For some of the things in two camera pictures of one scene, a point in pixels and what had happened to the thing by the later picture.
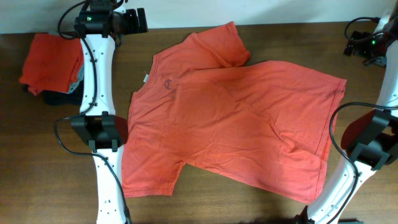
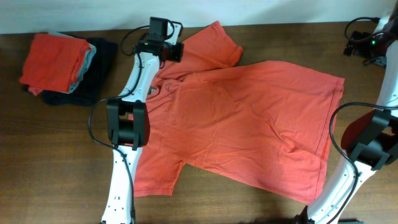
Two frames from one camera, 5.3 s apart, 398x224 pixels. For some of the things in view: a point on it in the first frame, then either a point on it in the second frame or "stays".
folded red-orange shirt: (53, 63) stays
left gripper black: (133, 27) to (176, 56)
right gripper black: (360, 50) stays
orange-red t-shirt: (198, 102) stays
